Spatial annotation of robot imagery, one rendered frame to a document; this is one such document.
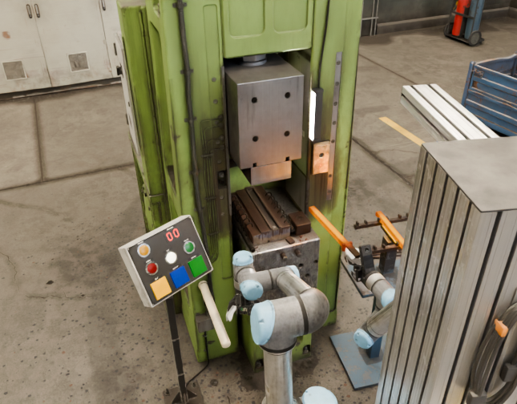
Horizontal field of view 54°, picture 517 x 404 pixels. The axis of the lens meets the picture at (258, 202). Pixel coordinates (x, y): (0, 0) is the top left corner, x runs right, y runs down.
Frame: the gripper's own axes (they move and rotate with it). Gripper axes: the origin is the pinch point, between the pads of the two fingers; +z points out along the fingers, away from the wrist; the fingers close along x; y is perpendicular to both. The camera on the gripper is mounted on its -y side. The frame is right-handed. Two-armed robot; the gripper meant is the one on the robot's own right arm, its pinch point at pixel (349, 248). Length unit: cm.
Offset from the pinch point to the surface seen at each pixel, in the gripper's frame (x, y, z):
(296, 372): -12, 111, 33
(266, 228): -22, 12, 44
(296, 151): -7, -29, 40
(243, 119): -32, -50, 40
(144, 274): -85, 2, 20
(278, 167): -15.9, -23.2, 40.7
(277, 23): -9, -84, 53
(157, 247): -77, -5, 27
